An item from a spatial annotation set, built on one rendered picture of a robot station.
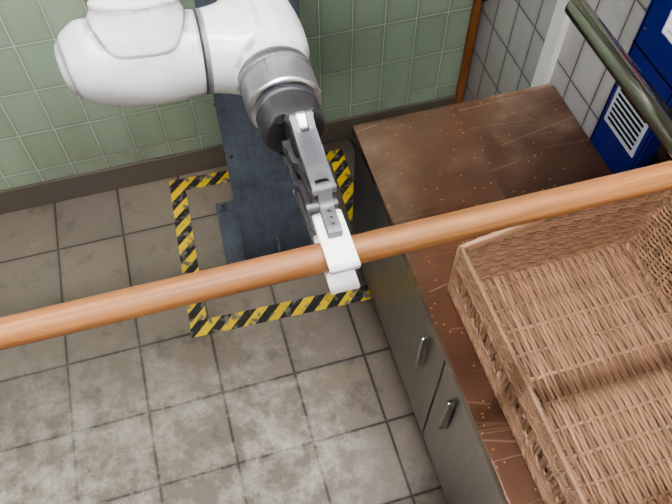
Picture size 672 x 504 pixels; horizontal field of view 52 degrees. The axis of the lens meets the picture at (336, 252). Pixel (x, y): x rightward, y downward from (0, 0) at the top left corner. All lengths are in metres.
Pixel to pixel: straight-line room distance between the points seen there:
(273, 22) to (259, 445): 1.26
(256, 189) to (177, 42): 1.02
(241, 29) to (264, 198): 1.05
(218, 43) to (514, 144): 0.97
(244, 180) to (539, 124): 0.74
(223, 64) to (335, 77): 1.38
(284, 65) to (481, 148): 0.90
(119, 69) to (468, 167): 0.95
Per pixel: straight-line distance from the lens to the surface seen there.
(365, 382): 1.92
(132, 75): 0.84
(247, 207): 1.87
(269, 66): 0.80
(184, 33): 0.84
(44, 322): 0.69
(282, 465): 1.85
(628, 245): 1.54
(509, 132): 1.69
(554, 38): 1.83
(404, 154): 1.60
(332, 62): 2.17
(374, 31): 2.14
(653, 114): 0.93
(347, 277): 0.69
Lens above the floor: 1.77
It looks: 56 degrees down
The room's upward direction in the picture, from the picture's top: straight up
